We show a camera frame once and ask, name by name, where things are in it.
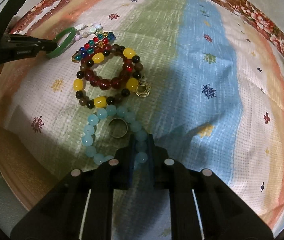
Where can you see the striped colourful cloth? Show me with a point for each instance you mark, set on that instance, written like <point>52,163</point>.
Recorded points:
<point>216,100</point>

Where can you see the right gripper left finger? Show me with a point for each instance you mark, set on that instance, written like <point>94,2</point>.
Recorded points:
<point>80,205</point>

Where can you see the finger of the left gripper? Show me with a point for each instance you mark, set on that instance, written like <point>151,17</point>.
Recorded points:
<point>22,44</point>

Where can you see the green jade bangle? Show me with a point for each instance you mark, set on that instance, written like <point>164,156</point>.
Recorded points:
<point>63,41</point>

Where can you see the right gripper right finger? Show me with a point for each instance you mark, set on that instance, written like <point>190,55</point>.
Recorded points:
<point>202,206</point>

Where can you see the metal tin box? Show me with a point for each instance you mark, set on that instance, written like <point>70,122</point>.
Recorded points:
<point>28,180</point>

